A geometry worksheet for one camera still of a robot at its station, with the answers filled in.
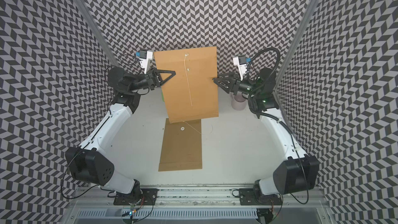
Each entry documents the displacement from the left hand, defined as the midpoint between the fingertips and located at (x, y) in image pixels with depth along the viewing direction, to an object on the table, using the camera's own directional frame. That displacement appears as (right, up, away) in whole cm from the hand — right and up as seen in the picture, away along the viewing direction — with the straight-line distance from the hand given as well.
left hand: (175, 75), depth 60 cm
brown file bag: (-2, -38, +30) cm, 48 cm away
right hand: (+16, -2, +3) cm, 17 cm away
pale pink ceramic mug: (+34, -11, +43) cm, 56 cm away
